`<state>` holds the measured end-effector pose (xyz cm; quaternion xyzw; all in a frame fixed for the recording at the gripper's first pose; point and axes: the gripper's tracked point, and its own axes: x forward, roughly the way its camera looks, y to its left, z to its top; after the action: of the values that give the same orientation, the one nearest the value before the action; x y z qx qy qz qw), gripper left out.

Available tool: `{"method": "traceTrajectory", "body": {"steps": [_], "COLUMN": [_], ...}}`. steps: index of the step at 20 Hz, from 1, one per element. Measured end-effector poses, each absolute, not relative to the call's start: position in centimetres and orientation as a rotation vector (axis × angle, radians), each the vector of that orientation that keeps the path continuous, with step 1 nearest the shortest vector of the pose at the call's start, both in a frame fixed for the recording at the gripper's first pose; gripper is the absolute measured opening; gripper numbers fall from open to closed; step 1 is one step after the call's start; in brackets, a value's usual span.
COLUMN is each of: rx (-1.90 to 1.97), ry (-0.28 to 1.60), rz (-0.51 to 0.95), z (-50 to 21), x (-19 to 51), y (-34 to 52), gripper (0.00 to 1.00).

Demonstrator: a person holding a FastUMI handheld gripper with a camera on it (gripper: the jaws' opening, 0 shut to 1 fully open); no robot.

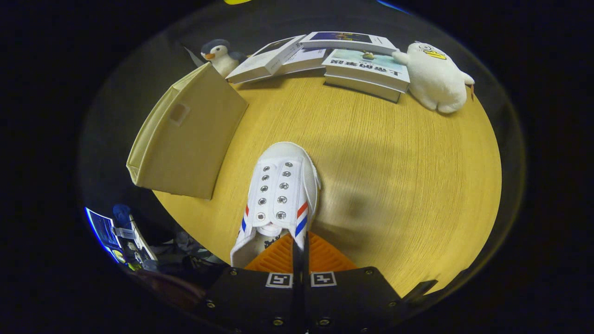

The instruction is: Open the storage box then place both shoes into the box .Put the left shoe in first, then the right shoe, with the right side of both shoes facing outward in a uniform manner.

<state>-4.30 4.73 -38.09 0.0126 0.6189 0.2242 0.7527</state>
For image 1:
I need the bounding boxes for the grey dark cloth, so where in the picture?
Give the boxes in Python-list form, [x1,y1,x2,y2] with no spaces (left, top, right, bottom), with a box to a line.
[158,231,228,274]

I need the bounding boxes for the computer monitor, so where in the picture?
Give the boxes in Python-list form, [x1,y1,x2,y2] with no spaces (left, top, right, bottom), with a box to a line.
[85,207,122,263]

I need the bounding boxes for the cream fabric storage box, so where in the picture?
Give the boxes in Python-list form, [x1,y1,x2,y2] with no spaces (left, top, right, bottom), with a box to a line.
[126,62,249,200]

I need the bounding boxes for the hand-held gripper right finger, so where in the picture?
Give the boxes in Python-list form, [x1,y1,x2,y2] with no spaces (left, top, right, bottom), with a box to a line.
[302,232,404,334]

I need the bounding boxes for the blue cloth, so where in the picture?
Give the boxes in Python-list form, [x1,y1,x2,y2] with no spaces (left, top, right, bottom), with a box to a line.
[113,203,132,229]

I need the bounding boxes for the book with duck picture cover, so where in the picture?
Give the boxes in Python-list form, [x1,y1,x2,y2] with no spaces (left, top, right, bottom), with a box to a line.
[323,48,411,103]

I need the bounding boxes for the blue white penguin plush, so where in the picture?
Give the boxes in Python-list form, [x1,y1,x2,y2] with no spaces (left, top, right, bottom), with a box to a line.
[200,39,246,78]

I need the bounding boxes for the white book with portrait cover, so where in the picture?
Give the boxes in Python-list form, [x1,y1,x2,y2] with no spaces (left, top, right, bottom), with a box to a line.
[226,35,307,85]

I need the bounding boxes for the plain white book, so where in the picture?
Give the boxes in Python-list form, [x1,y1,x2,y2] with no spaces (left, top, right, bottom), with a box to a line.
[278,46,328,76]

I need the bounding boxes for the white duck plush toy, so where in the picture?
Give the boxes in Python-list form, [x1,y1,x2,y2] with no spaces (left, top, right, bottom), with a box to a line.
[392,42,475,114]

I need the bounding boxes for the white striped canvas shoe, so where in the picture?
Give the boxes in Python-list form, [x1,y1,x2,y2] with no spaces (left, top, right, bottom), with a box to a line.
[230,141,322,269]

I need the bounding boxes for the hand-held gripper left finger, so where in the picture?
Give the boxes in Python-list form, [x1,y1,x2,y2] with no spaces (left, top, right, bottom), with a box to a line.
[204,234,302,334]

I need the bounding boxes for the white side desk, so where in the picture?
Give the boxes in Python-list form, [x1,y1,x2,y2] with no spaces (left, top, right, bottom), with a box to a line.
[123,214,159,272]

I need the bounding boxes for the book with blue picture cover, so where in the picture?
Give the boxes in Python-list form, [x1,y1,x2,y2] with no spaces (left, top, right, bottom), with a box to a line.
[299,31,399,56]

